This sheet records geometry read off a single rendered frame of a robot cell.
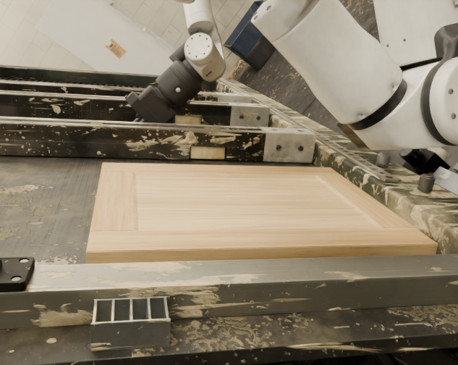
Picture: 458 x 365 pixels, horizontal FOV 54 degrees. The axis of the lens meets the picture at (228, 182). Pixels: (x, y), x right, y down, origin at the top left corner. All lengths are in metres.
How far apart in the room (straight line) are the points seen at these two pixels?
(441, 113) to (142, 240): 0.38
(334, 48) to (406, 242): 0.37
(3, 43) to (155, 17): 1.86
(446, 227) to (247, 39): 4.45
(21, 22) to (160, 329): 5.84
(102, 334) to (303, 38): 0.31
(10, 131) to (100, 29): 3.63
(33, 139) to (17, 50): 5.24
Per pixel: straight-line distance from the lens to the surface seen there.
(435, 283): 0.57
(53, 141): 1.00
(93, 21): 4.60
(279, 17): 0.38
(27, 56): 6.21
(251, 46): 5.04
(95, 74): 2.27
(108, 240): 0.59
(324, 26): 0.39
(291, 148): 1.06
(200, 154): 1.01
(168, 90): 1.02
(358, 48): 0.40
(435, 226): 0.72
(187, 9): 1.11
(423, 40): 0.47
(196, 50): 1.01
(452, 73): 0.43
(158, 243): 0.58
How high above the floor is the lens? 1.40
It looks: 21 degrees down
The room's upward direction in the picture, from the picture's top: 56 degrees counter-clockwise
